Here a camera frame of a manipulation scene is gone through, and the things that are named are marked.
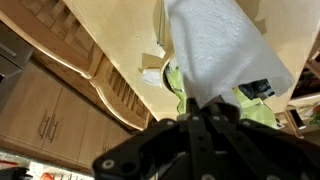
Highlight granite countertop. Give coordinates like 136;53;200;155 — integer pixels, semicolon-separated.
0;149;96;180

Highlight dark snack bag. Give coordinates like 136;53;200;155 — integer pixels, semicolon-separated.
238;78;276;100

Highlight wooden slat-back chair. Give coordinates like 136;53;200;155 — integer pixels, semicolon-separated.
89;54;153;132
283;39;320;138

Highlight white paper napkin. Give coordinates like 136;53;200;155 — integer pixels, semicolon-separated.
139;68;163;88

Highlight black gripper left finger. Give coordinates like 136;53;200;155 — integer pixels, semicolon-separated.
92;98;214;180

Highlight wooden base kitchen cabinets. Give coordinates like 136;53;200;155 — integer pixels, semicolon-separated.
0;61;134;171

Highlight wooden bowl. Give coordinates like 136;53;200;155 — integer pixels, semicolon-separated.
160;54;178;93

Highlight black kitchen stove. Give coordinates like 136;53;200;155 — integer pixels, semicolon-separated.
0;21;34;111

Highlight wooden chair back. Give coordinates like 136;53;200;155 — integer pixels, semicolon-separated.
0;0;104;79

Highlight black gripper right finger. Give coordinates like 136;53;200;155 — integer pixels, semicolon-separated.
208;103;320;180

